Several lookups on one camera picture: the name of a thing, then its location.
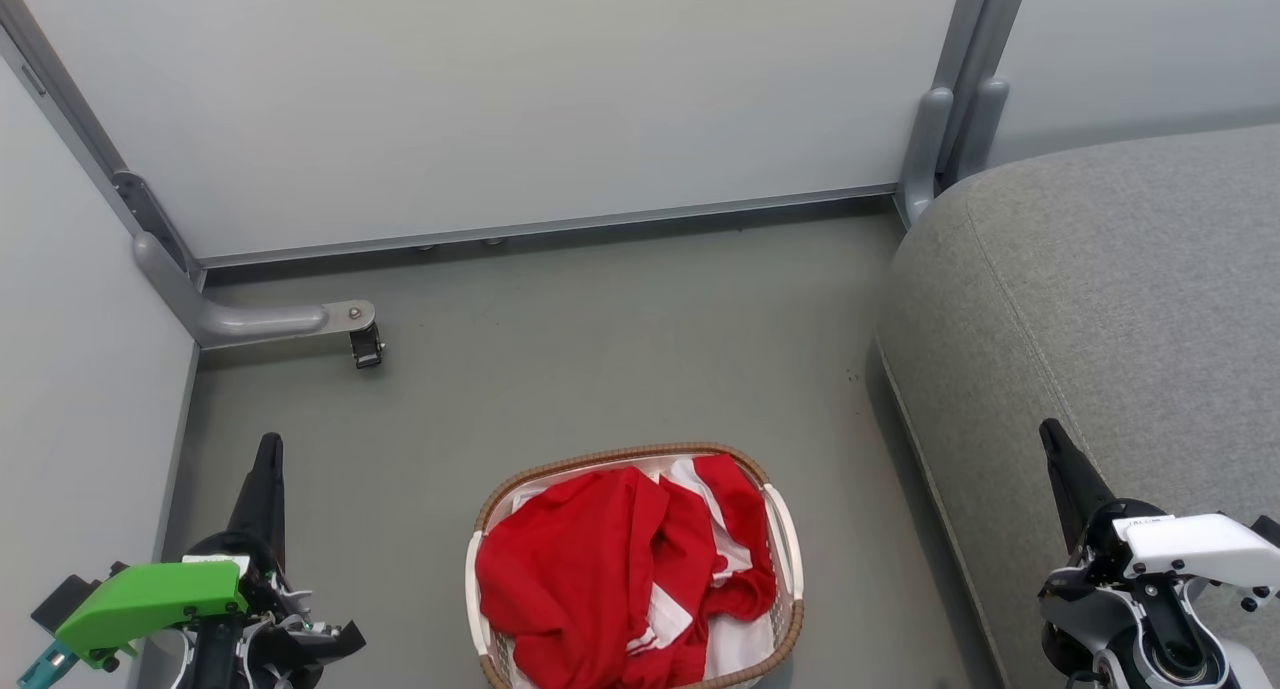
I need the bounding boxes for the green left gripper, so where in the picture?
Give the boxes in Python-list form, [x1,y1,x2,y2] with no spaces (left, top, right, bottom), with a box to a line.
[55,432,366,689]

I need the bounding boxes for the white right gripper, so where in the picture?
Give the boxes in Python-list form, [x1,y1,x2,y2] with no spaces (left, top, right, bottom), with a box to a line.
[1038,418,1280,689]

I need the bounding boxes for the plain red garment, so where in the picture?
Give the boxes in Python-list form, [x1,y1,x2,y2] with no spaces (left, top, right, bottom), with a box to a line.
[476,467,673,689]

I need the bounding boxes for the red white striped garment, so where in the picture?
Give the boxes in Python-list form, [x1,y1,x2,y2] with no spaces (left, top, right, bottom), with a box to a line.
[620,454,779,689]

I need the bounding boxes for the grey fabric sofa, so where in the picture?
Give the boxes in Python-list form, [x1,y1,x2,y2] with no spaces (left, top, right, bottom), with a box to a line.
[875,124,1280,689]

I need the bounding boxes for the long grey partition foot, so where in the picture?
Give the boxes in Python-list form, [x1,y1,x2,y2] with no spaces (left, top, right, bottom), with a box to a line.
[133,231,379,352]

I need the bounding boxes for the wicker laundry basket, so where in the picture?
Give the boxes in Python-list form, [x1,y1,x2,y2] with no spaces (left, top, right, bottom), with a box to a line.
[465,442,806,689]

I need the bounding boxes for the short grey partition foot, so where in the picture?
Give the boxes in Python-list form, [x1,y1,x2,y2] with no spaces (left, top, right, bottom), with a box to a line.
[950,77,1011,185]
[897,87,956,228]

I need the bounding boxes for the black cable with teal plug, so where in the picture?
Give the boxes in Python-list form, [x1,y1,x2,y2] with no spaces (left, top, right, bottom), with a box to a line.
[18,639,77,689]

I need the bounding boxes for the grey partition bottom rail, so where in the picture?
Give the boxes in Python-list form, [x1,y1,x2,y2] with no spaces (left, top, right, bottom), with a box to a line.
[198,183,898,270]

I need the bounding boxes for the grey partition post with hinge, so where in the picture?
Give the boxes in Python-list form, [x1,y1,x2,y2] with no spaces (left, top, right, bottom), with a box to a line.
[0,0,206,290]

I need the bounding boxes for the plain grey partition post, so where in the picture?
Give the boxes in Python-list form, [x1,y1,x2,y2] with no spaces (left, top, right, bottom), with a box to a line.
[930,0,1036,170]

